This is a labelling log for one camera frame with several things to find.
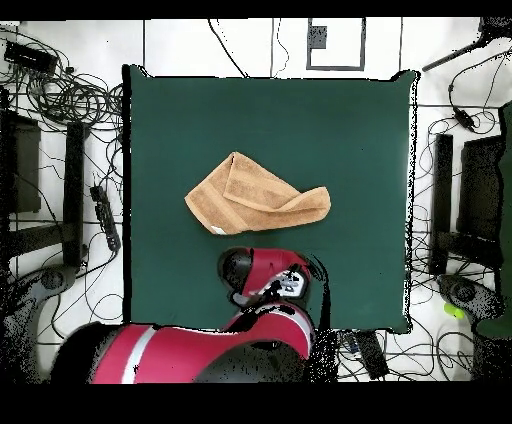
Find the tan terry towel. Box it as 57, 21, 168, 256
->
184, 150, 332, 236

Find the black flat device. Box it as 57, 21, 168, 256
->
353, 330, 390, 380

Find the dark flat panel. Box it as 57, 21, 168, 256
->
456, 135, 506, 241
0, 111, 42, 215

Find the dark green table cloth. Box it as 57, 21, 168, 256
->
121, 63, 419, 335

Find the black power strip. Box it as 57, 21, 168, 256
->
89, 184, 122, 253

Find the black L-shaped stand foot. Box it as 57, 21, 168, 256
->
7, 121, 86, 268
429, 133, 503, 275

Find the small grey square plate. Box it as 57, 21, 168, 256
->
306, 25, 328, 50

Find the black power adapter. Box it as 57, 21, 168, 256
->
453, 108, 477, 132

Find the black rod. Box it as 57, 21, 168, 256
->
421, 17, 512, 73

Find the black electronics box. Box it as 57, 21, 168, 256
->
2, 40, 59, 75

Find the grey square floor frame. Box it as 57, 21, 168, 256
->
306, 17, 367, 72

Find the tangled black cable bundle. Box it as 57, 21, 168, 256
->
0, 23, 124, 133

